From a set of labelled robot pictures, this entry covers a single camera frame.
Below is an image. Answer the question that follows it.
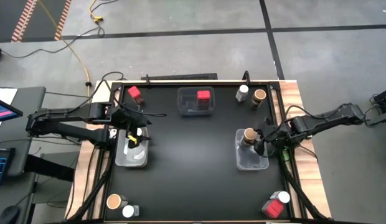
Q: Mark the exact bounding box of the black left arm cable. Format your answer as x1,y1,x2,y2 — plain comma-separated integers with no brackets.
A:
64,71,168,118

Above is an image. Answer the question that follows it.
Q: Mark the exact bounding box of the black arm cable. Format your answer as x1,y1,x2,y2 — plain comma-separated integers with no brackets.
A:
284,104,347,125
64,71,168,118

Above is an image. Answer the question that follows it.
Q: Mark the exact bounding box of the clear plastic bin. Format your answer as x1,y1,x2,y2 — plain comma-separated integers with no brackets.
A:
235,128,270,171

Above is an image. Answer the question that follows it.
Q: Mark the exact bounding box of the black equipment stand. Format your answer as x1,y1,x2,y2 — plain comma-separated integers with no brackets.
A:
363,86,386,128

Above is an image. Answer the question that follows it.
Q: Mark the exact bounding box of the yellow cable with plug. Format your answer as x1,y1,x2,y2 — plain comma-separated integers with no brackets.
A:
88,0,104,23

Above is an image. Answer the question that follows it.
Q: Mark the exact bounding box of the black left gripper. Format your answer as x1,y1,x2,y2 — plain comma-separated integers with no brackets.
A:
111,107,152,149

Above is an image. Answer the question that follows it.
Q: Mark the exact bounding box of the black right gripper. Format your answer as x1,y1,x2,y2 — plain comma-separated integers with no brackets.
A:
254,123,295,157

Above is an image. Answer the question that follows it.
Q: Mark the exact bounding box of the dark floor mat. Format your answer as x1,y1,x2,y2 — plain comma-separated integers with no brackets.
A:
0,0,72,44

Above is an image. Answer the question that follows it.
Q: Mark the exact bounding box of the white paper sheet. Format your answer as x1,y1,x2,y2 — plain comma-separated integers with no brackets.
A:
0,88,19,138

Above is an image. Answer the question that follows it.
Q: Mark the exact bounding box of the black floor cable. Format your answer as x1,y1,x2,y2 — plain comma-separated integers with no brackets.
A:
0,26,106,60

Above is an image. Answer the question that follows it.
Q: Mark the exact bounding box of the black floor cable cover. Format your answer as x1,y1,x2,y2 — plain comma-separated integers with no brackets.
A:
140,73,219,82

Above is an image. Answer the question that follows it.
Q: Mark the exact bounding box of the white translucent plastic bin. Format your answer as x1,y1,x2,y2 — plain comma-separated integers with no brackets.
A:
114,126,149,168

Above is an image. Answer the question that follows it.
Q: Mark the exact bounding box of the grey desk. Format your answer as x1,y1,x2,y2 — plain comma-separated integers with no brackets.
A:
0,86,47,224

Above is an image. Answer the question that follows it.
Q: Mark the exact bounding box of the computer monitor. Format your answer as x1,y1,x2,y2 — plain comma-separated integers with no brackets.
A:
0,96,24,124

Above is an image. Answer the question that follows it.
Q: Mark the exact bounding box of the black computer mouse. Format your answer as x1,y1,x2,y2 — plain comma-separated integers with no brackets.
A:
0,205,22,224

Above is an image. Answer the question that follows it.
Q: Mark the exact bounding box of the spice jar with tan lid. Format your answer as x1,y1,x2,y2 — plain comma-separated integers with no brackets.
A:
106,193,129,210
240,127,259,149
250,88,268,110

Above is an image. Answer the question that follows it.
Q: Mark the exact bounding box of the grey translucent plastic bin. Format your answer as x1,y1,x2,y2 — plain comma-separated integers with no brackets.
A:
176,86,216,117

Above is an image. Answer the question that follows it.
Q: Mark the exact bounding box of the backlit keyboard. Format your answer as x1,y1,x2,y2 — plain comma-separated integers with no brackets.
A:
0,147,16,187

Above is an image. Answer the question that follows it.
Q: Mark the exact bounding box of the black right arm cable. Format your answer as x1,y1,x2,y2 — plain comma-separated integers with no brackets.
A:
284,104,347,125

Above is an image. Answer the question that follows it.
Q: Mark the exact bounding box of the red-lidded spice tin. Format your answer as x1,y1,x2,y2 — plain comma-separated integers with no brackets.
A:
261,198,286,219
196,90,212,110
127,85,145,105

